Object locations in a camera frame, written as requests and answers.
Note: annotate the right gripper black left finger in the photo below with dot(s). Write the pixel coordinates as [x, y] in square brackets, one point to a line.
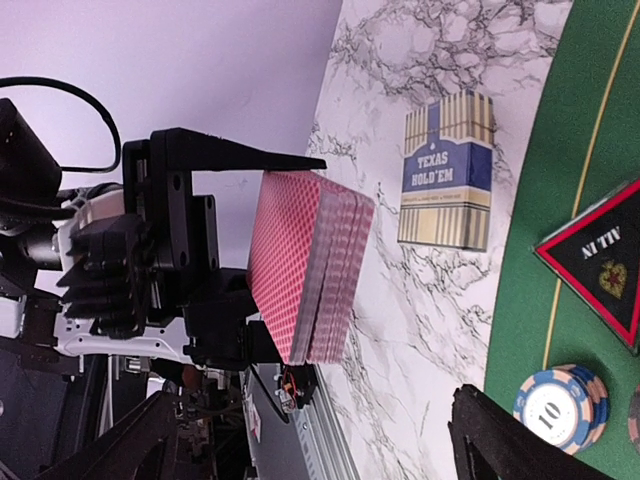
[143, 445]

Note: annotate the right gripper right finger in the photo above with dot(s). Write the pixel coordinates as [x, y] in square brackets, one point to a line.
[488, 443]

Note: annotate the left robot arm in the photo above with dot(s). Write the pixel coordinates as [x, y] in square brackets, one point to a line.
[33, 206]

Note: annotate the black triangular dealer button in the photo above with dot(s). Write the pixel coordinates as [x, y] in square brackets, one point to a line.
[596, 254]

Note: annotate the white chips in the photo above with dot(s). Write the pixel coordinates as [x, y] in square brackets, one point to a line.
[567, 406]

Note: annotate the round green poker mat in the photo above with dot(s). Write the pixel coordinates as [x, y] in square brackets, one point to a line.
[584, 144]

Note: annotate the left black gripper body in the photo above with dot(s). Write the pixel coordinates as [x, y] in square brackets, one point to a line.
[182, 230]

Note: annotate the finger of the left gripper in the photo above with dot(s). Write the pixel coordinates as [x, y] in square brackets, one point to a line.
[238, 341]
[193, 151]

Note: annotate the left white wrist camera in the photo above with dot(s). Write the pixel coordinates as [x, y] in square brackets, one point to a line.
[107, 301]

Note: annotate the red playing card deck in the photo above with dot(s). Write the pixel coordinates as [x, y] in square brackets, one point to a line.
[307, 249]

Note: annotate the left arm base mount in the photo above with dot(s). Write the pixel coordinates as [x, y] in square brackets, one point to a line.
[294, 387]

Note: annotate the blue gold card box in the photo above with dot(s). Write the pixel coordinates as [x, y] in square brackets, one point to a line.
[447, 173]

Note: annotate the red chips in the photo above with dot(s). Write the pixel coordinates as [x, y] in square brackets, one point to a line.
[633, 420]

